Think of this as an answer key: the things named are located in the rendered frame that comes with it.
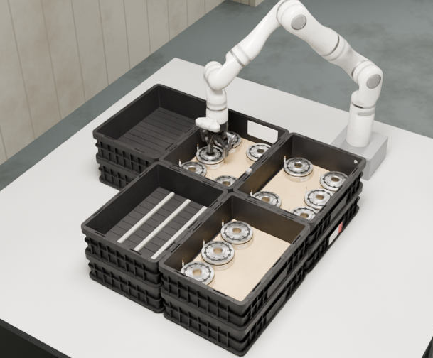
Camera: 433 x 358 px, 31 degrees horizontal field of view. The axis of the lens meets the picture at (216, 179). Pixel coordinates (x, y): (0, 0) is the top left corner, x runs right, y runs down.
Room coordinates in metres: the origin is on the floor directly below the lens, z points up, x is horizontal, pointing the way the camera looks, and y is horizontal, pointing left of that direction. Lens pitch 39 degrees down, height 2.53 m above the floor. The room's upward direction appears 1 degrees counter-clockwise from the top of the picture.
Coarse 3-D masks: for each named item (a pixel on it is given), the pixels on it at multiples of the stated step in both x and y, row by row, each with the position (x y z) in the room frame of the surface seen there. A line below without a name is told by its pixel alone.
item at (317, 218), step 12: (324, 144) 2.17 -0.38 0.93; (360, 156) 2.10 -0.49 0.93; (360, 168) 2.04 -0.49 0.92; (348, 180) 1.97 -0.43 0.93; (240, 192) 1.91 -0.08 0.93; (336, 192) 1.91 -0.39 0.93; (264, 204) 1.85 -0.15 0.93; (324, 204) 1.85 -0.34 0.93; (300, 216) 1.79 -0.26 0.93; (312, 228) 1.76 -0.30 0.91
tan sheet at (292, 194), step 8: (320, 168) 2.16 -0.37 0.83; (280, 176) 2.12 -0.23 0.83; (312, 176) 2.12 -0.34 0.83; (272, 184) 2.07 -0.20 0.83; (280, 184) 2.07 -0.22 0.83; (288, 184) 2.07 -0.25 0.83; (296, 184) 2.07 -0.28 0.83; (304, 184) 2.07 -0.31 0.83; (312, 184) 2.07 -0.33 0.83; (280, 192) 2.03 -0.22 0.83; (288, 192) 2.03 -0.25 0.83; (296, 192) 2.03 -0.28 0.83; (304, 192) 2.03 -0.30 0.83; (288, 200) 1.99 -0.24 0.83; (296, 200) 1.99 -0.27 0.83; (288, 208) 1.95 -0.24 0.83
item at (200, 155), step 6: (198, 150) 2.23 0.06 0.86; (204, 150) 2.23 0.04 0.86; (216, 150) 2.23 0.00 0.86; (222, 150) 2.23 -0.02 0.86; (198, 156) 2.20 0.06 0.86; (204, 156) 2.20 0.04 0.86; (216, 156) 2.20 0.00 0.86; (222, 156) 2.19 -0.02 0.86; (204, 162) 2.16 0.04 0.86; (210, 162) 2.16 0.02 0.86; (216, 162) 2.16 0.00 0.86
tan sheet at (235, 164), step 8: (248, 144) 2.31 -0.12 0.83; (240, 152) 2.26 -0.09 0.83; (192, 160) 2.22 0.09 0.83; (232, 160) 2.22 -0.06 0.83; (240, 160) 2.21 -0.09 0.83; (224, 168) 2.17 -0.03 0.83; (232, 168) 2.17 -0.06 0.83; (240, 168) 2.16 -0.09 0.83; (208, 176) 2.12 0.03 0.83; (216, 176) 2.12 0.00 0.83
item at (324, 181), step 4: (328, 172) 2.10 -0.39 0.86; (332, 172) 2.10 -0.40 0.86; (336, 172) 2.10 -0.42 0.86; (340, 172) 2.10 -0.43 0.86; (324, 176) 2.08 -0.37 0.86; (328, 176) 2.07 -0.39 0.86; (344, 176) 2.08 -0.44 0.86; (320, 180) 2.06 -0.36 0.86; (324, 180) 2.05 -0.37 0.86; (344, 180) 2.05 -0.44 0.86; (324, 184) 2.03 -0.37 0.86; (328, 184) 2.03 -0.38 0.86; (332, 184) 2.03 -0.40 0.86; (340, 184) 2.03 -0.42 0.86; (328, 188) 2.01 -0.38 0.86; (332, 188) 2.01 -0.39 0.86; (336, 188) 2.01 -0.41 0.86
